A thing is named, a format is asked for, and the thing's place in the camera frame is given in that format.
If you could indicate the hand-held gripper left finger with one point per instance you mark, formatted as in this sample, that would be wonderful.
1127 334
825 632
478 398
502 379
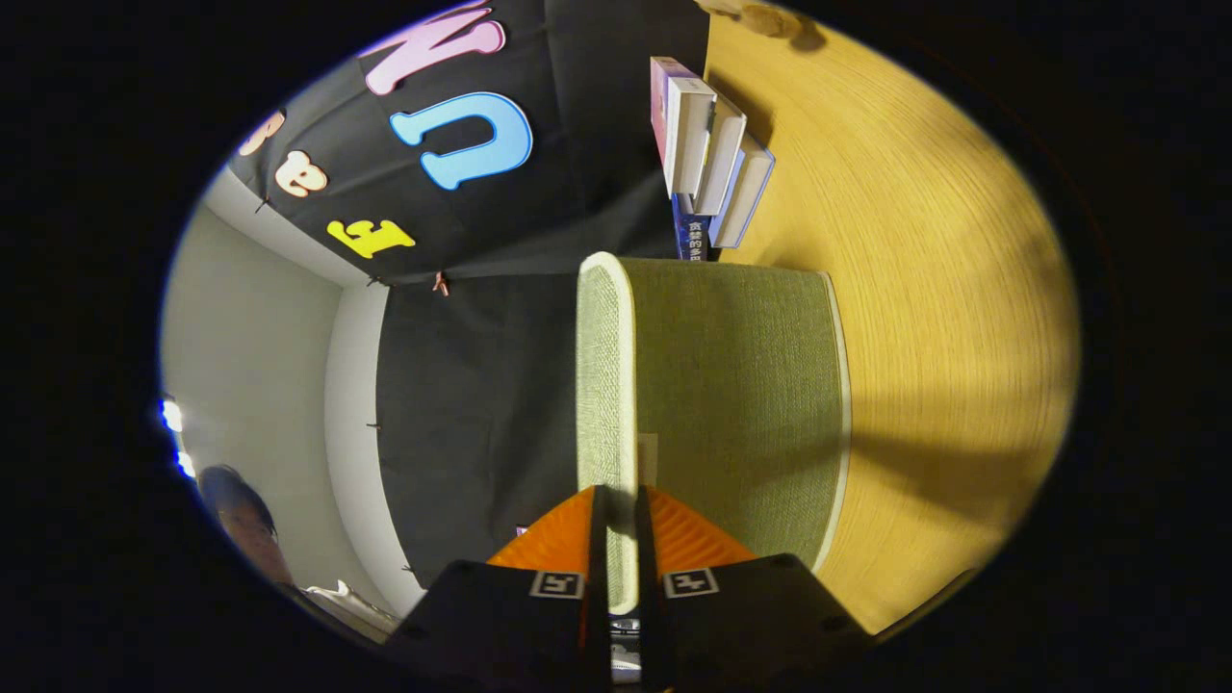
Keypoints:
597 577

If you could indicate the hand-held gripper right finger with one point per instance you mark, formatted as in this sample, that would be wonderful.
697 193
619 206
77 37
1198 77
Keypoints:
650 597

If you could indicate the green fabric storage box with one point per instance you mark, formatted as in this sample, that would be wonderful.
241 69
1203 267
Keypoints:
731 385

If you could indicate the person's white clothing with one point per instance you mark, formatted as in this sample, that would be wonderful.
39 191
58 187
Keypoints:
351 611

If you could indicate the wooden clothes peg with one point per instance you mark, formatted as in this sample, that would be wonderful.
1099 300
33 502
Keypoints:
441 283

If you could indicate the person's head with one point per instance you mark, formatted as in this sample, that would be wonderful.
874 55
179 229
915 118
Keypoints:
245 525

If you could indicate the pale blue cover book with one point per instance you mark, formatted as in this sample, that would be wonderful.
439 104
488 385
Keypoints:
749 192

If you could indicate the white cover book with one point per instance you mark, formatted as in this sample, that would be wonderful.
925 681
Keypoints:
724 154

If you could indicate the pink cover book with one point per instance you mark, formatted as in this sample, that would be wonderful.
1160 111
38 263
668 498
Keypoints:
683 125

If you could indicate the tan striped plush toy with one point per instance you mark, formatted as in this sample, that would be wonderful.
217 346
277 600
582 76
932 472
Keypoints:
760 14

